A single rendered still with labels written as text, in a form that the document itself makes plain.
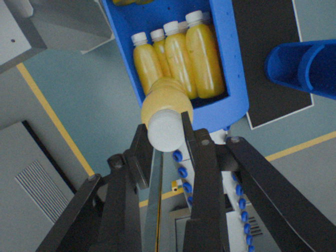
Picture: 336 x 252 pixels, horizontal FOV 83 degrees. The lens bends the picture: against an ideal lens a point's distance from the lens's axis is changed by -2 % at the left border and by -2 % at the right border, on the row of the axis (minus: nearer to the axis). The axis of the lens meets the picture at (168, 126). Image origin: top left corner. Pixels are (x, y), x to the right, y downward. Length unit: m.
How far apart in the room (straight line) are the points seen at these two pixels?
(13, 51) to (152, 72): 0.38
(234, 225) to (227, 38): 0.86
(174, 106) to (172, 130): 0.04
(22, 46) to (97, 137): 1.33
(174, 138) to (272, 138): 1.84
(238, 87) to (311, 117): 1.69
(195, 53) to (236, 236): 0.90
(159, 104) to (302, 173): 2.21
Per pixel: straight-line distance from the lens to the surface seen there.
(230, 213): 0.79
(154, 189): 1.23
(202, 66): 0.50
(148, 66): 0.54
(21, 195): 1.80
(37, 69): 1.95
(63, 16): 0.99
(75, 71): 1.80
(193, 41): 0.50
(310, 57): 1.23
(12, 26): 0.69
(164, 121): 0.19
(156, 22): 0.67
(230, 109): 0.44
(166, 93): 0.24
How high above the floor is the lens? 1.62
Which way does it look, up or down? 70 degrees down
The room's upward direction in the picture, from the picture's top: 180 degrees counter-clockwise
